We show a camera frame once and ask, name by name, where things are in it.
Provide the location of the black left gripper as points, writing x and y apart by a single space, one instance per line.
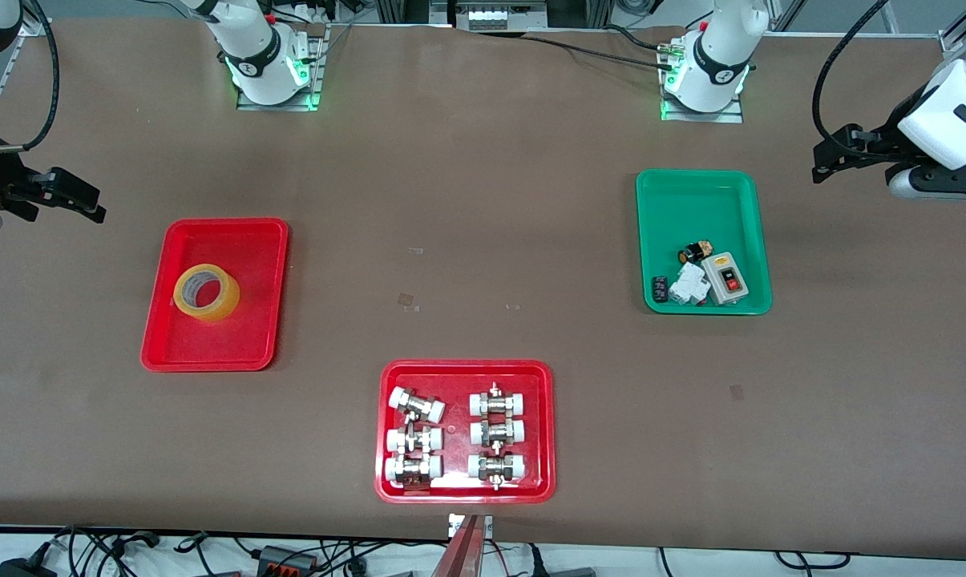
881 147

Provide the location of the yellow packing tape roll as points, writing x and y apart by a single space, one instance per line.
222 300

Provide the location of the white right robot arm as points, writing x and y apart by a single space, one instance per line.
254 56

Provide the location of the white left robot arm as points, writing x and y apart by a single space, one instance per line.
715 72

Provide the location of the green plastic tray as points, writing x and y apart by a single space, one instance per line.
699 208

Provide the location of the empty-style large red tray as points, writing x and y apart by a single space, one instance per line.
214 344

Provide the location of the red tray with fittings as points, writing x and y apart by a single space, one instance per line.
458 433

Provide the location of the black round coil component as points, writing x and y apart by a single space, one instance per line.
693 254

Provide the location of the white circuit breaker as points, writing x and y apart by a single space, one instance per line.
689 287

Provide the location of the black power adapter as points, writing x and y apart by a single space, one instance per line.
22 567

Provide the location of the white power strip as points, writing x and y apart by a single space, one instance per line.
491 16

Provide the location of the tilted white-capped metal pipe fitting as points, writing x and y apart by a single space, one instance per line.
416 405

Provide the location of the black orange connector box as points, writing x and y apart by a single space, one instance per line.
286 558

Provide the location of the red metal bar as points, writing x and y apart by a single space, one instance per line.
460 553

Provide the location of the aluminium arm base plate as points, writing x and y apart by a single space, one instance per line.
316 76
727 114

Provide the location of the grey push-button switch box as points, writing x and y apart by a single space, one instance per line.
727 279

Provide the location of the small black rocker switch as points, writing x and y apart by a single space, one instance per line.
660 289

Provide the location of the silver metal bracket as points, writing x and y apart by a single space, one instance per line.
454 525

